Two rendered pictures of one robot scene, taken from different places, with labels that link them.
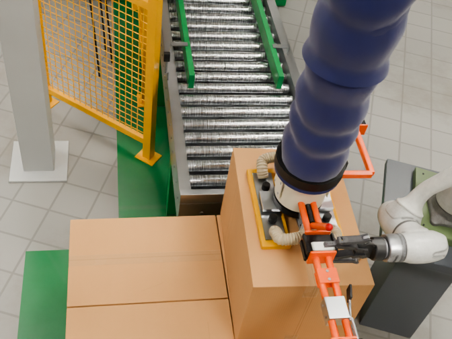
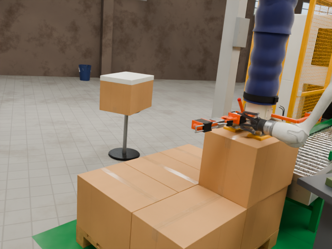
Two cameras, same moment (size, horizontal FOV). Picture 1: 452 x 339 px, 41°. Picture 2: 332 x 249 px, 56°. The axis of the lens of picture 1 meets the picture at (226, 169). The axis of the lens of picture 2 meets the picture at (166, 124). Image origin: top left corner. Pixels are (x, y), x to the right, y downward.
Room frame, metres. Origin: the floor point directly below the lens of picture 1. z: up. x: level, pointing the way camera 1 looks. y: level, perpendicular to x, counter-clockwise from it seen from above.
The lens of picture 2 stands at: (-0.24, -1.74, 1.53)
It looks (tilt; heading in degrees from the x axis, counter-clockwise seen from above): 16 degrees down; 59
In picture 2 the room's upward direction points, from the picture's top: 5 degrees clockwise
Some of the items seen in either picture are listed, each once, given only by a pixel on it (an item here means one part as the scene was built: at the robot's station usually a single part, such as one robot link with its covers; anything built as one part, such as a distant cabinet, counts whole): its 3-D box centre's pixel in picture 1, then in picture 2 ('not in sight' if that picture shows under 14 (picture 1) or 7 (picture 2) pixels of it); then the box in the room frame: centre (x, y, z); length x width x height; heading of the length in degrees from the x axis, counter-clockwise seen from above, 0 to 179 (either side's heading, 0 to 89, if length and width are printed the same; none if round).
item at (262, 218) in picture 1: (268, 204); (243, 123); (1.35, -0.17, 0.97); 0.34 x 0.10 x 0.05; 15
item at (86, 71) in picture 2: not in sight; (85, 72); (2.40, 7.53, 0.24); 0.42 x 0.38 x 0.48; 100
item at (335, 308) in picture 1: (334, 311); (216, 122); (0.92, -0.38, 1.06); 0.07 x 0.07 x 0.04; 15
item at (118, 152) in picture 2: not in sight; (125, 132); (1.27, 1.73, 0.31); 0.40 x 0.40 x 0.62
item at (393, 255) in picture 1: (391, 247); (270, 127); (1.18, -0.55, 1.07); 0.09 x 0.06 x 0.09; 16
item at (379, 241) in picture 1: (368, 248); (259, 124); (1.16, -0.48, 1.07); 0.09 x 0.07 x 0.08; 106
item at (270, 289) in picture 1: (286, 243); (250, 158); (1.36, -0.27, 0.74); 0.60 x 0.40 x 0.40; 13
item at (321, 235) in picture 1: (318, 246); (237, 117); (1.13, -0.32, 1.07); 0.10 x 0.08 x 0.06; 105
